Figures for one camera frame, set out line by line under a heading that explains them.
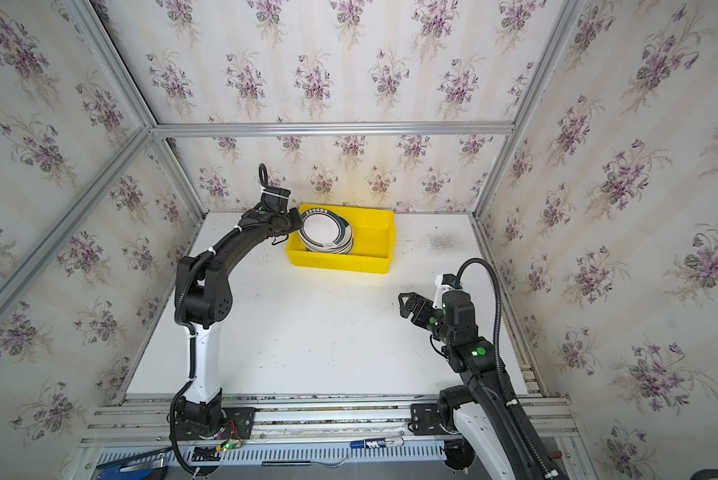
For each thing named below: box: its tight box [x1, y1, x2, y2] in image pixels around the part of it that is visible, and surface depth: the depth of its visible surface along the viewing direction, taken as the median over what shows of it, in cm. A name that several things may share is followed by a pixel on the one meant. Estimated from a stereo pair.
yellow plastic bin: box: [286, 205, 396, 274], surface depth 109 cm
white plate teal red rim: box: [298, 208, 354, 255], surface depth 109 cm
